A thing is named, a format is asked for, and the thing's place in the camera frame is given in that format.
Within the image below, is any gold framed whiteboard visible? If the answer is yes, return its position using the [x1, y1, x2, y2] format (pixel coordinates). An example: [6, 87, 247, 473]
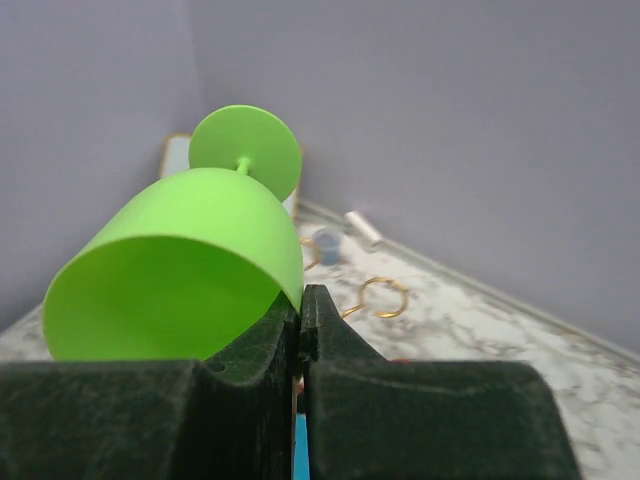
[158, 133, 299, 219]

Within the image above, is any green wine glass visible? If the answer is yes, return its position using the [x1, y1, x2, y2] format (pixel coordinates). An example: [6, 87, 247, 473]
[43, 105, 303, 362]

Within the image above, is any small clear plastic jar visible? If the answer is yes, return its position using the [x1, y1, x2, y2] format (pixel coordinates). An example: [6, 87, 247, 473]
[311, 227, 342, 266]

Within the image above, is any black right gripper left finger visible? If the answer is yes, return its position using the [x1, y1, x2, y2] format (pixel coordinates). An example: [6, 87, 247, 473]
[1, 298, 299, 479]

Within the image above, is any blue wine glass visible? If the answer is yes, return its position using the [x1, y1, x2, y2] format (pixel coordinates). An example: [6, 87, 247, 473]
[293, 413, 310, 480]

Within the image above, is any gold wine glass rack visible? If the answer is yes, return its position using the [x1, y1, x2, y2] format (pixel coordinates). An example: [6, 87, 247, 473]
[299, 236, 410, 320]

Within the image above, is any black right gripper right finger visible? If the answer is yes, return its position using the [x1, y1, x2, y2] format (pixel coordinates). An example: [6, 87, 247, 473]
[299, 285, 582, 479]

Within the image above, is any white eraser block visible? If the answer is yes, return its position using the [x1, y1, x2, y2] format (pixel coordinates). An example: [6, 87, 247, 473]
[344, 211, 383, 252]

